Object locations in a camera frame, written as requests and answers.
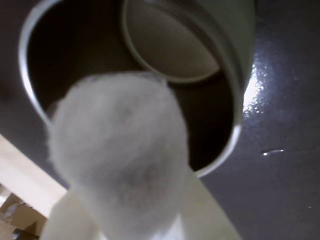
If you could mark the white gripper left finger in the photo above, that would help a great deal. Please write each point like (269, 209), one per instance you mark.
(70, 222)

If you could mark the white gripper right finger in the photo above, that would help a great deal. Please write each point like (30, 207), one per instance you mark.
(205, 215)

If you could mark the white gauze roll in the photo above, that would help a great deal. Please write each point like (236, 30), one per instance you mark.
(117, 150)

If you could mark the brown cardboard box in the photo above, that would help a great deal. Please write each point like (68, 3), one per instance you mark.
(17, 220)

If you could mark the black glossy mat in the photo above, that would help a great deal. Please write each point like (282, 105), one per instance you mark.
(275, 175)

